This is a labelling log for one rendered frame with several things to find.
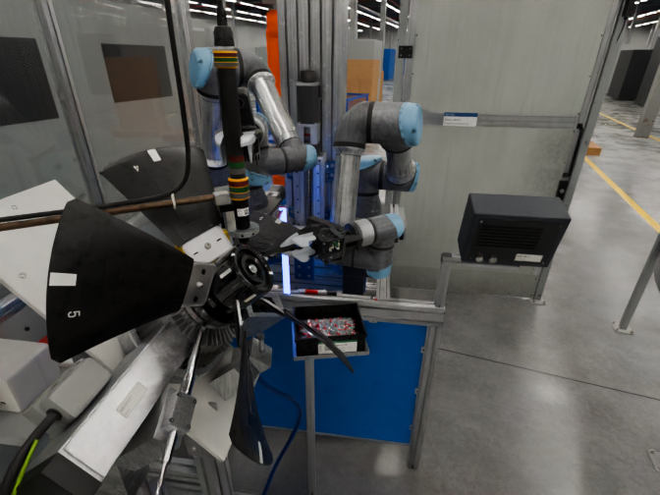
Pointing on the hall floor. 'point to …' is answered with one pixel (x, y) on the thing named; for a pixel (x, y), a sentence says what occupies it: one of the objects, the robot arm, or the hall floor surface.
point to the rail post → (424, 395)
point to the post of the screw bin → (310, 424)
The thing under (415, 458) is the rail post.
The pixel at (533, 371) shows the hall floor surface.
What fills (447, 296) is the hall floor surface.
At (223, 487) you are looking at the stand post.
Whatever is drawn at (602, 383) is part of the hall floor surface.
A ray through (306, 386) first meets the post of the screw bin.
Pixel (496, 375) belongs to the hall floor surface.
